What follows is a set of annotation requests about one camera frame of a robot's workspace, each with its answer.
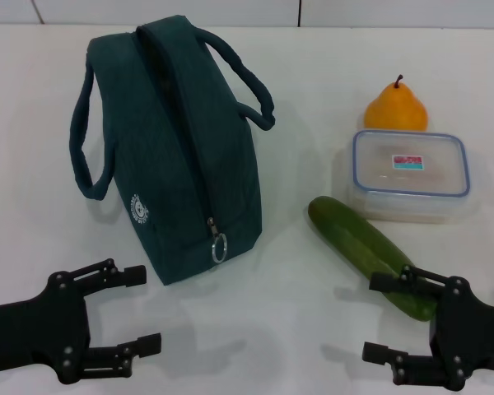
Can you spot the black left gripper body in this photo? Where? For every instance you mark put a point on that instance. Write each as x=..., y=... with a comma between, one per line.
x=37, y=329

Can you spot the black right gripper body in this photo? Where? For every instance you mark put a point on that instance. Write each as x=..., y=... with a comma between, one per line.
x=473, y=337

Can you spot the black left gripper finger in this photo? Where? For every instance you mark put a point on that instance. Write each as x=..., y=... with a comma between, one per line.
x=144, y=345
x=131, y=275

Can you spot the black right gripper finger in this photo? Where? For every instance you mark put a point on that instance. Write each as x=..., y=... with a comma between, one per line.
x=380, y=353
x=385, y=283

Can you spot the green cucumber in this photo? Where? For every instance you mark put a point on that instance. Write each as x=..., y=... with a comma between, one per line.
x=354, y=238

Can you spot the clear container with blue-rimmed lid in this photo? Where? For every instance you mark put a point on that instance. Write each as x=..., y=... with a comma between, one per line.
x=409, y=173

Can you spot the dark teal insulated lunch bag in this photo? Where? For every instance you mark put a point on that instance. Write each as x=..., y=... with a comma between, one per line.
x=181, y=136

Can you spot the orange pear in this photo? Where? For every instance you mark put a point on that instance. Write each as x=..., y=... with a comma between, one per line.
x=395, y=111

